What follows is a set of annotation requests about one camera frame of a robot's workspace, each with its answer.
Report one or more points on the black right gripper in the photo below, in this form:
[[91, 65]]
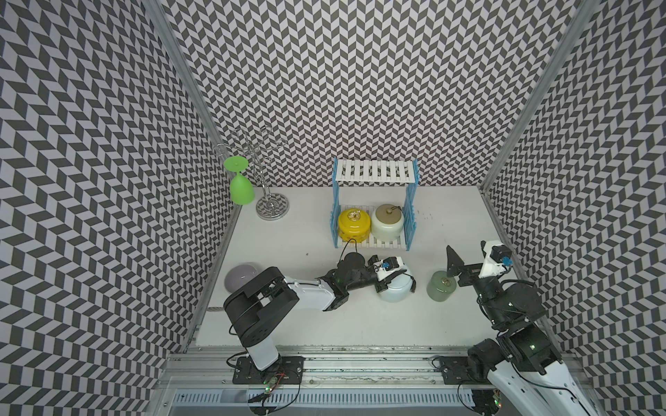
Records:
[[453, 267]]

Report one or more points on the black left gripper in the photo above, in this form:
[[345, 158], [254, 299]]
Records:
[[381, 285]]

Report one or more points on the green small tea canister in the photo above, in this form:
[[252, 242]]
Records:
[[441, 286]]

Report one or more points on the cream tea canister tan lid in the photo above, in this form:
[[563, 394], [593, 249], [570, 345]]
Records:
[[387, 222]]

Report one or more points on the yellow ceramic tea canister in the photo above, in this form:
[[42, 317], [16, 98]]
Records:
[[354, 223]]

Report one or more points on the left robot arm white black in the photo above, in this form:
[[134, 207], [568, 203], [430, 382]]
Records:
[[259, 306]]

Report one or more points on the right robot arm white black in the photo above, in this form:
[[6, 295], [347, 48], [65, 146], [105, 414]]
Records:
[[522, 362]]

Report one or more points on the blue white slatted shelf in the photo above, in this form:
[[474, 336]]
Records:
[[376, 175]]

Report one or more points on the grey round coaster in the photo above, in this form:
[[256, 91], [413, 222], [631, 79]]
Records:
[[238, 276]]

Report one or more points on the green plastic wine glass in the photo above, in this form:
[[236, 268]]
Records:
[[241, 189]]

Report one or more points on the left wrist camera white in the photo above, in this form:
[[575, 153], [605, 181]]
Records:
[[391, 264]]

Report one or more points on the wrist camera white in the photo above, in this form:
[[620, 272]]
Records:
[[497, 259], [391, 264]]

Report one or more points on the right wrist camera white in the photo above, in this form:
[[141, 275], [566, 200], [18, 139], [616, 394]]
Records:
[[497, 259]]

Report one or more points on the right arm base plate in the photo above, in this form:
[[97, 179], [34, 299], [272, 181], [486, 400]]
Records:
[[454, 370]]

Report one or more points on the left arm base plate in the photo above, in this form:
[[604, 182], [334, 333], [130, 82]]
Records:
[[287, 370]]

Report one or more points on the chrome wire glass stand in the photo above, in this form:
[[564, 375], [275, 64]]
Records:
[[269, 205]]

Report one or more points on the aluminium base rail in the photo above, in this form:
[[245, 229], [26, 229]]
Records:
[[334, 377]]

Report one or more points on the aluminium corner post right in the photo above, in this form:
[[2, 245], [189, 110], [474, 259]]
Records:
[[561, 52]]

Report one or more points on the aluminium corner post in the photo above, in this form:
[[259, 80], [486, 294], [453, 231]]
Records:
[[561, 52], [165, 33]]

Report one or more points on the aluminium corner post left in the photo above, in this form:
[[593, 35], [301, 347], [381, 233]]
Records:
[[165, 33]]

